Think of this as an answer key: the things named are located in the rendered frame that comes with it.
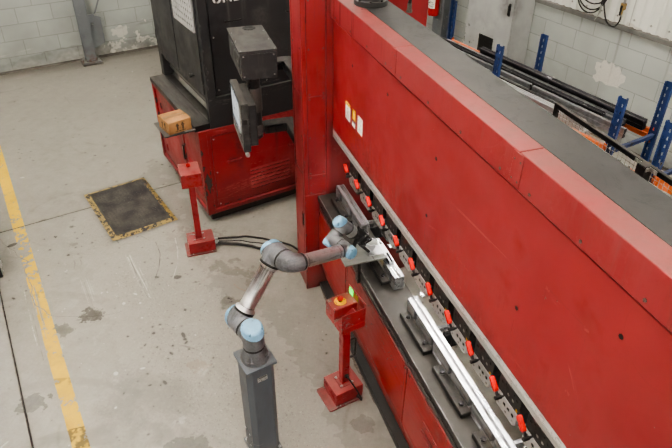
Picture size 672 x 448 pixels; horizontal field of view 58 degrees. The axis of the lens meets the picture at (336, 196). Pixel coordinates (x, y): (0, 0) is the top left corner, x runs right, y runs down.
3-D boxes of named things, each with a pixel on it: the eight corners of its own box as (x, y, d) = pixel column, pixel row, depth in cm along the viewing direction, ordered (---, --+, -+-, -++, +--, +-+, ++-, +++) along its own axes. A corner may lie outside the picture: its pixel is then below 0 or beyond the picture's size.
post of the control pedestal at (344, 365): (338, 378, 397) (339, 318, 367) (345, 375, 399) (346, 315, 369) (342, 384, 393) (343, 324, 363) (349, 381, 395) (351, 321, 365)
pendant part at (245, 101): (233, 124, 453) (229, 79, 433) (249, 122, 456) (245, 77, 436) (244, 153, 417) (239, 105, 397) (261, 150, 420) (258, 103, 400)
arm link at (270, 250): (233, 337, 318) (282, 247, 312) (218, 321, 328) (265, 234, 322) (249, 339, 327) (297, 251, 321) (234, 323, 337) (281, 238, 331)
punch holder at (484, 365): (470, 364, 273) (475, 338, 264) (487, 359, 275) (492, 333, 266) (488, 390, 261) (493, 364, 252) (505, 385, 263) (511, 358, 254)
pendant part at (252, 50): (236, 135, 467) (226, 26, 421) (267, 131, 474) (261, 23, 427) (248, 168, 427) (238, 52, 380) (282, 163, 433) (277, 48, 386)
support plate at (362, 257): (335, 249, 370) (335, 247, 370) (375, 240, 378) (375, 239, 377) (344, 267, 356) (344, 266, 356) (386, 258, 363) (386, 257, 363)
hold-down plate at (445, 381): (431, 370, 308) (432, 366, 306) (441, 367, 309) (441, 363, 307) (460, 418, 284) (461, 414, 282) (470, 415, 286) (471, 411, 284)
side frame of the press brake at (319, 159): (298, 269, 505) (288, -14, 378) (392, 249, 529) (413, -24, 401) (306, 289, 486) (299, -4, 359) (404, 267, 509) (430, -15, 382)
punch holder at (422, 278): (413, 279, 320) (416, 255, 311) (428, 276, 322) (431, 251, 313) (426, 298, 308) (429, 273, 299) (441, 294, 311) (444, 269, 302)
